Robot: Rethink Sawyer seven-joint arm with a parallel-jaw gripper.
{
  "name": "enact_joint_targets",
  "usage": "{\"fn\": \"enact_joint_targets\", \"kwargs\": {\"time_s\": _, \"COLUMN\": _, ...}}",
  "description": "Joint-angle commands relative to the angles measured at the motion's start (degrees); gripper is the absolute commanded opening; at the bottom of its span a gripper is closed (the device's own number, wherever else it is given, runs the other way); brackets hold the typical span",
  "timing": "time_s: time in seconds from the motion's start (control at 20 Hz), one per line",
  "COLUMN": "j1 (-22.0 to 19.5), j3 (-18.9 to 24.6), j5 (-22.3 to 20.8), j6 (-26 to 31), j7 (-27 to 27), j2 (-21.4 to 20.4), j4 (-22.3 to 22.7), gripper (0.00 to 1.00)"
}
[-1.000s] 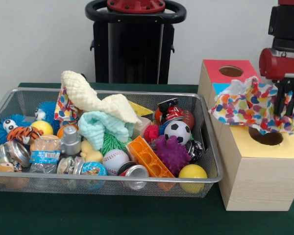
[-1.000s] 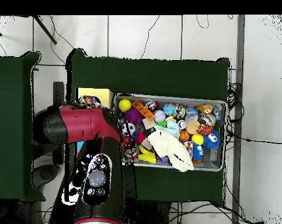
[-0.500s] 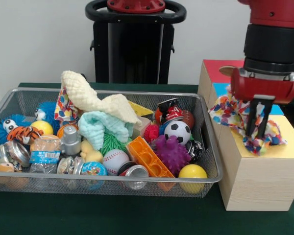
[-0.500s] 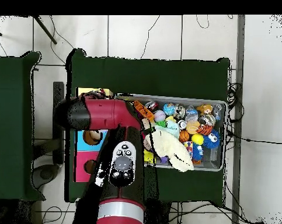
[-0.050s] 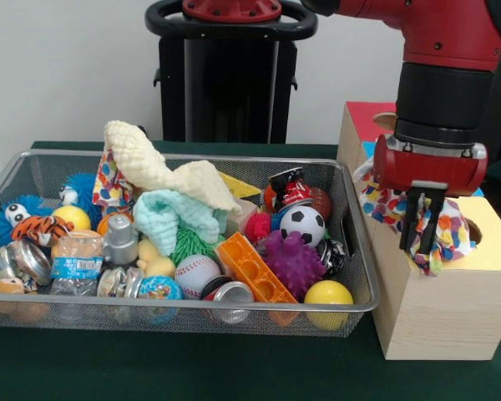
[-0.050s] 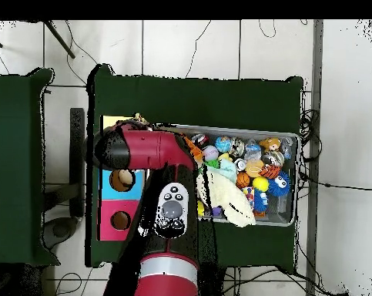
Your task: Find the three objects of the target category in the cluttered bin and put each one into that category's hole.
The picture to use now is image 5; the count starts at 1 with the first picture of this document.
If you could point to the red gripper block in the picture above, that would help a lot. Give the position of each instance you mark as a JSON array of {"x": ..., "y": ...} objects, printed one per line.
[{"x": 434, "y": 171}]

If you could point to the dotted paper napkin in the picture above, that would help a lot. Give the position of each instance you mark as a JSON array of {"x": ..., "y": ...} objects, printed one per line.
[
  {"x": 384, "y": 209},
  {"x": 108, "y": 184}
]

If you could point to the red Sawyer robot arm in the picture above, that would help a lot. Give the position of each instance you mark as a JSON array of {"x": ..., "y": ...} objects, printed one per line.
[{"x": 442, "y": 33}]

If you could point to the wooden three-hole sorting box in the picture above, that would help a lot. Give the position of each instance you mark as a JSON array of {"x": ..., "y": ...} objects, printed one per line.
[{"x": 442, "y": 313}]

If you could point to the silver mesh bin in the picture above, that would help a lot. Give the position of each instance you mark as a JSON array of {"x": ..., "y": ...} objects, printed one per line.
[{"x": 25, "y": 319}]

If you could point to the brown toy football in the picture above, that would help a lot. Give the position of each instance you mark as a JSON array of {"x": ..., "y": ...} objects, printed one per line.
[{"x": 323, "y": 204}]

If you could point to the smooth yellow ball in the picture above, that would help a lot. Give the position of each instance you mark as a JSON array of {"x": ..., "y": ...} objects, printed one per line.
[{"x": 327, "y": 294}]

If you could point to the black and white soccer ball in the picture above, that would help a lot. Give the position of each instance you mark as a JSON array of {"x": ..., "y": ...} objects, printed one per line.
[{"x": 302, "y": 225}]

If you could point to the purple spiky ball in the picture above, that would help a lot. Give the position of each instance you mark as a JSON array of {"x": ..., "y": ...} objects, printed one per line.
[{"x": 294, "y": 263}]

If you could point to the orange plastic building block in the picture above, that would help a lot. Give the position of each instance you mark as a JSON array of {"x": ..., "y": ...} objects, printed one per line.
[{"x": 250, "y": 267}]

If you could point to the white baseball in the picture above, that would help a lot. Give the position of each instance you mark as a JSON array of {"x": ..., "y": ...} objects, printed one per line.
[{"x": 196, "y": 275}]

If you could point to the mint green cloth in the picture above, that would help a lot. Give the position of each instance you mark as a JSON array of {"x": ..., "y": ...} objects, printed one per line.
[{"x": 167, "y": 221}]

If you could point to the cream knitted cloth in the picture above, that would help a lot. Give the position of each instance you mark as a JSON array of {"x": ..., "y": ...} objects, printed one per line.
[{"x": 142, "y": 158}]

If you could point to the orange striped tiger plush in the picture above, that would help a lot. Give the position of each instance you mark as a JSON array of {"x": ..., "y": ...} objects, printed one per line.
[{"x": 42, "y": 227}]

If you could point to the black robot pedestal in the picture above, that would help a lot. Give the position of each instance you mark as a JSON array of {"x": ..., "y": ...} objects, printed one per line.
[{"x": 234, "y": 83}]

